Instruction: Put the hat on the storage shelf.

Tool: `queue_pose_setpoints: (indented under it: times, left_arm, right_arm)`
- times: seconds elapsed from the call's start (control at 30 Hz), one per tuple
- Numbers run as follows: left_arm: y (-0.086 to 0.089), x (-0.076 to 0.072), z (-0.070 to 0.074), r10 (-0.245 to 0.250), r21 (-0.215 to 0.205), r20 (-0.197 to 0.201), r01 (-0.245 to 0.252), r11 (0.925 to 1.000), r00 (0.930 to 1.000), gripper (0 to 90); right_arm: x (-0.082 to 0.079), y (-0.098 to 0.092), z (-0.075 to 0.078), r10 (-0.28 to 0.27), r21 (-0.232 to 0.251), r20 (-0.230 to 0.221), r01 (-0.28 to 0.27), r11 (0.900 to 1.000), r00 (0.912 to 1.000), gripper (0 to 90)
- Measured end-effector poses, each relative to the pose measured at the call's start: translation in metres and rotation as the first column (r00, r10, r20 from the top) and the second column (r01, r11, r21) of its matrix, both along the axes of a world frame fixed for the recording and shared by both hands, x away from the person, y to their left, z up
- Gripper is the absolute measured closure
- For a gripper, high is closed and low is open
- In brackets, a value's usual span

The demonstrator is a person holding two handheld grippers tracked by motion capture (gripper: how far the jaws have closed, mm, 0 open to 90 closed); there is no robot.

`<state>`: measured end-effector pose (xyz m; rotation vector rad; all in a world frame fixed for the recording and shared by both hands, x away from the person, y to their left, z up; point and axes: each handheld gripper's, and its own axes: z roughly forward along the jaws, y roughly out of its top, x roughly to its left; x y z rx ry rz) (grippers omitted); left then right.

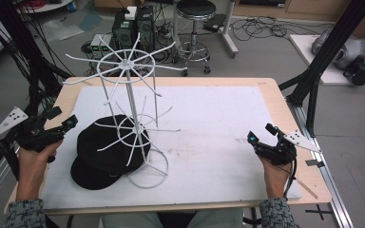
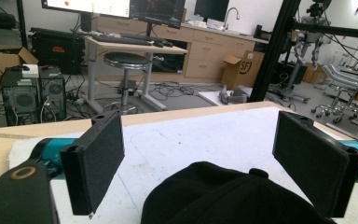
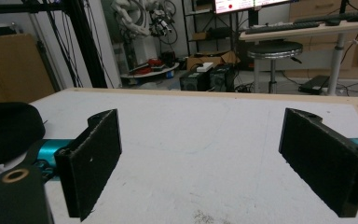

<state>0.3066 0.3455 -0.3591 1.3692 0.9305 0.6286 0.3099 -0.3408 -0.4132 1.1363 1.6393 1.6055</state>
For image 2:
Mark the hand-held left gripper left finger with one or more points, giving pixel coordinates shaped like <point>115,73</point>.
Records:
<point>94,161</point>

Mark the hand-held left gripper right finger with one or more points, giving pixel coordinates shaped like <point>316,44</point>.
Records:
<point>310,165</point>

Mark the black cap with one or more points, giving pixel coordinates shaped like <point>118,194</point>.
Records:
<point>223,199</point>

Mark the chrome chair base with castors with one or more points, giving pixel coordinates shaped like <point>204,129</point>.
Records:
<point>335,107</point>

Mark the white power strip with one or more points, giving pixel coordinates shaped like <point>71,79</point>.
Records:
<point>78,100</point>

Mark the black computer tower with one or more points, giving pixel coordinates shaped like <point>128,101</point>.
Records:
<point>20,99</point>
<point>53,93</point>

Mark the white padded lounger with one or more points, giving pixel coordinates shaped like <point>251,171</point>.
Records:
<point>348,79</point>

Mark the grey device on floor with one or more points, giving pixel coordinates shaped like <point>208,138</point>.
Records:
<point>231,96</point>

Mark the round black stool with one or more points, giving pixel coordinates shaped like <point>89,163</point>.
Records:
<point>126,59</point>

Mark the white foam sheet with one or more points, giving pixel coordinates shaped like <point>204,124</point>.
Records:
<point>199,137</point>

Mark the small white box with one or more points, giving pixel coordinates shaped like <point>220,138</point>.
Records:
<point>30,71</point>

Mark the printed cardboard box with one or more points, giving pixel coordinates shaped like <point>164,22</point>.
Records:
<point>245,70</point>

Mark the black equipment case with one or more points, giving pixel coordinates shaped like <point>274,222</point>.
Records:
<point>59,46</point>

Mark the light wooden desk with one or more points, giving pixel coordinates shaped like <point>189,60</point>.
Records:
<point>136,48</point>

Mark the white floor board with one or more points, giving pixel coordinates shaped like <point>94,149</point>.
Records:
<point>211,95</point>

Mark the black keyboard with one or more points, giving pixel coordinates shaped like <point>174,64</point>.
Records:
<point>118,39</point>
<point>150,38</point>

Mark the grey humanoid robot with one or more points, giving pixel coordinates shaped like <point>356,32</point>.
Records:
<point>307,40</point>

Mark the open flat cardboard box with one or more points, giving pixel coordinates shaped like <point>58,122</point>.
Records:
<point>0,63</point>

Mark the light wooden cabinet row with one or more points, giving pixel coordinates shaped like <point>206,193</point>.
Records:
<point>208,49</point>

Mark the monitor with white screen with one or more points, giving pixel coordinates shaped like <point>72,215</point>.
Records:
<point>96,6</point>

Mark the monitor with dark screen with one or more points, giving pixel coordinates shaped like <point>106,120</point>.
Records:
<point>158,11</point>

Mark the curved metal faucet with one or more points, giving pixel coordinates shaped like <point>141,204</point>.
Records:
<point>232,10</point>

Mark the black switched-off monitor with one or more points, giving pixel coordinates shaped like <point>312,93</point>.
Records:
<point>211,8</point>

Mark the black metal frame post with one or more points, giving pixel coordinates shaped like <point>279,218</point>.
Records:
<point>275,49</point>

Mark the black metal frame crossbar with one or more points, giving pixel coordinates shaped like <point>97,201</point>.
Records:
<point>338,30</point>

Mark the black shelf post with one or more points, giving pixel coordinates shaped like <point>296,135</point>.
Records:
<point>21,21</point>

